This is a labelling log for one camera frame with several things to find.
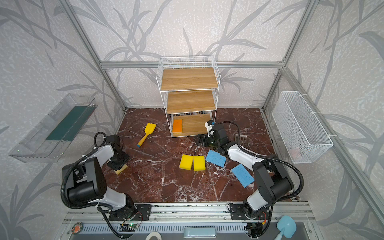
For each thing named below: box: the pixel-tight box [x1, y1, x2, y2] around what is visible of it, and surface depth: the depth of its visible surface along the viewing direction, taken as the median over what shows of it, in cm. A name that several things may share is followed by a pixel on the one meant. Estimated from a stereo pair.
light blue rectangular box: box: [183, 227, 217, 239], surface depth 66 cm
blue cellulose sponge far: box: [230, 163, 255, 189], surface depth 87 cm
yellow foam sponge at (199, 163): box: [193, 155, 206, 171], surface depth 91 cm
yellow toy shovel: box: [137, 122, 157, 148], surface depth 109 cm
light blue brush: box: [274, 215, 297, 240], surface depth 71 cm
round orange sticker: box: [71, 221, 84, 235], surface depth 71 cm
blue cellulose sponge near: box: [205, 149, 227, 168], surface depth 93 cm
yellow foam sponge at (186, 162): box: [179, 154, 194, 171], surface depth 92 cm
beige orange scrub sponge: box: [173, 119, 183, 133], surface depth 109 cm
